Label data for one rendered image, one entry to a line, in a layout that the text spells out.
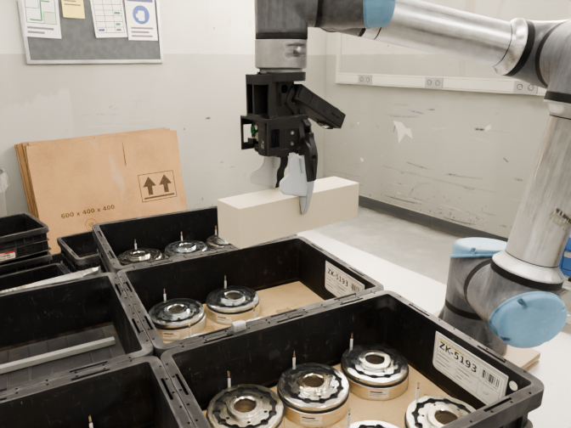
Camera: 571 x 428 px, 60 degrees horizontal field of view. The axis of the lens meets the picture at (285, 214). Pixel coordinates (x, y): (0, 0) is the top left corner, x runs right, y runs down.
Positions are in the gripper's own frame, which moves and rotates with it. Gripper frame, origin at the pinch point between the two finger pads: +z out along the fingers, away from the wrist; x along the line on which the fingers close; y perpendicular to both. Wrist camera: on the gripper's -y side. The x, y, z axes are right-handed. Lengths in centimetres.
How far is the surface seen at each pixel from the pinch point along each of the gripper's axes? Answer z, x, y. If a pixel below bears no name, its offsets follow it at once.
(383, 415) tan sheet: 25.8, 22.5, 1.6
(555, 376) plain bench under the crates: 39, 26, -46
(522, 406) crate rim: 16.6, 38.3, -3.6
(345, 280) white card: 18.4, -0.9, -13.7
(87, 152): 39, -273, -47
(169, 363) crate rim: 15.7, 6.4, 25.5
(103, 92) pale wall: 2, -289, -67
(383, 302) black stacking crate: 17.4, 10.7, -11.2
